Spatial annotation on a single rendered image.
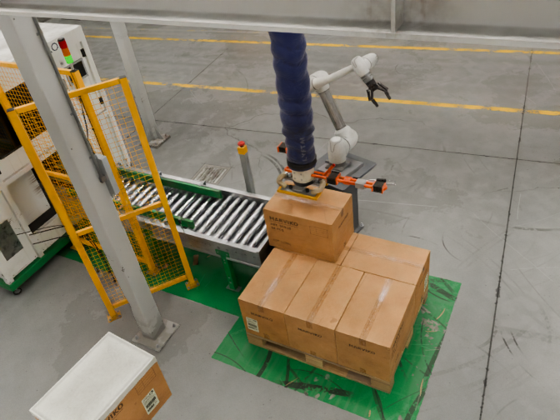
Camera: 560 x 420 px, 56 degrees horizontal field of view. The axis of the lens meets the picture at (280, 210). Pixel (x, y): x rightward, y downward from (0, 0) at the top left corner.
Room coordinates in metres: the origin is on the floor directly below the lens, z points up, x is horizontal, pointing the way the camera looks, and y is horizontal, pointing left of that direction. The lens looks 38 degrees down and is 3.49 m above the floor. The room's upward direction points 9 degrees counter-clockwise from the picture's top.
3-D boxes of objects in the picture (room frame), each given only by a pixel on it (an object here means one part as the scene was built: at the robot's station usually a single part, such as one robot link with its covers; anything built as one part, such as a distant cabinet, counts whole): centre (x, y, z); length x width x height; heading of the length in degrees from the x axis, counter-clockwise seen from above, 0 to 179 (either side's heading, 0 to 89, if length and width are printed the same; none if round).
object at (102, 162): (3.08, 1.17, 1.62); 0.20 x 0.05 x 0.30; 57
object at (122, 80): (3.39, 1.28, 1.05); 0.87 x 0.10 x 2.10; 109
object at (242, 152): (4.17, 0.25, 0.50); 0.07 x 0.07 x 1.00; 57
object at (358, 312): (2.82, -0.34, 0.34); 1.20 x 1.00 x 0.40; 57
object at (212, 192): (4.50, 1.17, 0.60); 1.60 x 0.10 x 0.09; 57
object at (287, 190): (3.19, -0.17, 1.12); 0.34 x 0.10 x 0.05; 56
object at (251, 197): (4.35, 0.84, 0.50); 2.31 x 0.05 x 0.19; 57
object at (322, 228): (3.27, -0.22, 0.74); 0.60 x 0.40 x 0.40; 56
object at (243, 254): (3.81, 1.20, 0.50); 2.31 x 0.05 x 0.19; 57
